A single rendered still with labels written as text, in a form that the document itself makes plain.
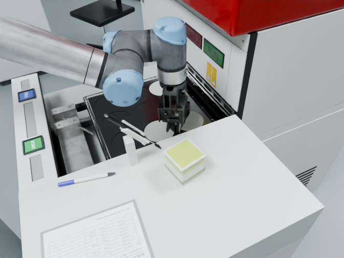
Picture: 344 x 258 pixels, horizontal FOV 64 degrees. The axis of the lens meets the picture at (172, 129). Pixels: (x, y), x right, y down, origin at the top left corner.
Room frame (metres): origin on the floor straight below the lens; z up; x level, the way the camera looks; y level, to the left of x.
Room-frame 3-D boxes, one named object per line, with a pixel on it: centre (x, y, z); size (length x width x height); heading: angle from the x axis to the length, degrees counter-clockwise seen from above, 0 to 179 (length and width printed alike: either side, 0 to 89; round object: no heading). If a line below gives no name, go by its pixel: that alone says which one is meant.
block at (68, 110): (0.77, 0.38, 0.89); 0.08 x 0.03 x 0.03; 113
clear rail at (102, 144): (0.67, 0.25, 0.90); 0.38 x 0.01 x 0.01; 23
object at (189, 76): (0.83, -0.10, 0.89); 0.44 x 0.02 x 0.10; 23
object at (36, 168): (0.66, 0.44, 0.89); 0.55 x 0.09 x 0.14; 23
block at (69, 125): (0.69, 0.35, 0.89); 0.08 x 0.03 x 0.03; 113
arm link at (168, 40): (0.62, 0.00, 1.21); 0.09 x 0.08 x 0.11; 90
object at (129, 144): (0.47, 0.09, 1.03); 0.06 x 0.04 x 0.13; 113
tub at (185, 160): (0.43, -0.03, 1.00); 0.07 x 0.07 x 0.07; 34
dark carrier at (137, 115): (0.74, 0.08, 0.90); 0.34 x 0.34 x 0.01; 23
